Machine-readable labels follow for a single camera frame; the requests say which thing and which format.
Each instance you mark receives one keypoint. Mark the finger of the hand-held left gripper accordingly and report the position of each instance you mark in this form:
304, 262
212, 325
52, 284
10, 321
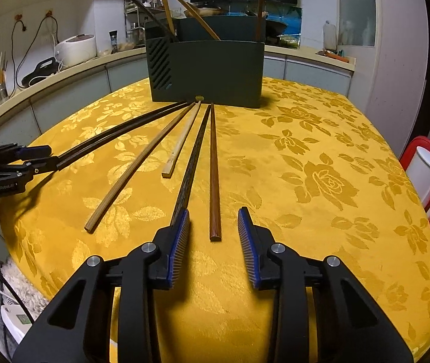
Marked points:
29, 150
44, 164

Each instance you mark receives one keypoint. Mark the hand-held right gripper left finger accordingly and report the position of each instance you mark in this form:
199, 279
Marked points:
179, 242

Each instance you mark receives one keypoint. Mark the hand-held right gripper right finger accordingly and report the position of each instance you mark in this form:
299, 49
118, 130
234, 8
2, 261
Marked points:
248, 242

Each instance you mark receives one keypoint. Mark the long black chopstick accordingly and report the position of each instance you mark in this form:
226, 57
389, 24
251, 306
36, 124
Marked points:
86, 151
86, 141

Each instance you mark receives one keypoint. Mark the dark reddish chopstick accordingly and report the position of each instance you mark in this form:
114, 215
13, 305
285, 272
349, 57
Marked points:
213, 177

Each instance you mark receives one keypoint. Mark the dark patterned chopstick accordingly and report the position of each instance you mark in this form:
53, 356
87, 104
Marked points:
194, 158

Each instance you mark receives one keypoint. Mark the brown wooden chopstick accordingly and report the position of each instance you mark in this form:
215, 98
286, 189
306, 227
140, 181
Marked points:
139, 164

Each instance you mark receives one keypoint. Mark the short light wooden chopstick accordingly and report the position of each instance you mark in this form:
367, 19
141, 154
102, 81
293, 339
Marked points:
183, 140

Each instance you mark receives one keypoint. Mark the dark green utensil holder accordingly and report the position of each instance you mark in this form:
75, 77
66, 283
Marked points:
215, 72

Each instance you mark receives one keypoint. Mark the dark brown chopstick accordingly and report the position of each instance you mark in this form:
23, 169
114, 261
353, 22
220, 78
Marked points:
150, 17

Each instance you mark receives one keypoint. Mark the tan wooden chopstick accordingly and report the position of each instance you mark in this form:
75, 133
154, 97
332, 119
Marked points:
192, 9
167, 15

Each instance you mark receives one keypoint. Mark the reddish brown chopstick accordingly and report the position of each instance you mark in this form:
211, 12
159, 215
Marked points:
259, 3

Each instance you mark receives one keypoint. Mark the utensil cup with chopsticks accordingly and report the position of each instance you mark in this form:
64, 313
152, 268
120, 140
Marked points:
0, 83

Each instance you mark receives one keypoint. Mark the black handheld vacuum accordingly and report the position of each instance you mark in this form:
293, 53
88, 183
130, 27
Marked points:
41, 70

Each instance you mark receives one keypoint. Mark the white fluffy cloth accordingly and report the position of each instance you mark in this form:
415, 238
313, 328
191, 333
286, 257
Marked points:
22, 283

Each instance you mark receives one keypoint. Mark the yellow floral tablecloth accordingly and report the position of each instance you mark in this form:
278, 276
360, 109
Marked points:
313, 158

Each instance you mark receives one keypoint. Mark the white rice cooker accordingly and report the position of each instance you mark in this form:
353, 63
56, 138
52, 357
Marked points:
77, 51

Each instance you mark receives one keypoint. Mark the white plastic device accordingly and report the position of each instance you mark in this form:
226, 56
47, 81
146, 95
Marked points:
16, 321

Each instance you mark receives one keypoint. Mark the pepper grinder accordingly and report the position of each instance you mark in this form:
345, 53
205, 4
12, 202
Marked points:
114, 42

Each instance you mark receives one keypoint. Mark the metal spice rack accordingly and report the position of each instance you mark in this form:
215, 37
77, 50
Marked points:
137, 15

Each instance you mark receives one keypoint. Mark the white electric kettle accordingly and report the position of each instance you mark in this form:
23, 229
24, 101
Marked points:
427, 181

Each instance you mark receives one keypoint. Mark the orange and green kitchen tools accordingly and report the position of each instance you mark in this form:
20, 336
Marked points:
332, 55

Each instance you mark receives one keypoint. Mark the black wok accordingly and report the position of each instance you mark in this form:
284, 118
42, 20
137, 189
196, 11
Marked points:
275, 26

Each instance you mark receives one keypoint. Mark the white plastic bottle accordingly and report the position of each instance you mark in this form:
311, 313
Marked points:
330, 36

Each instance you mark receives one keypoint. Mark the golden wok with lid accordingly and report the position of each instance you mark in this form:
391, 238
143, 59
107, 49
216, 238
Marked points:
209, 10

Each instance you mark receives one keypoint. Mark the frosted glass window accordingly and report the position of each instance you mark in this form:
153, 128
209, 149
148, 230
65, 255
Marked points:
357, 7

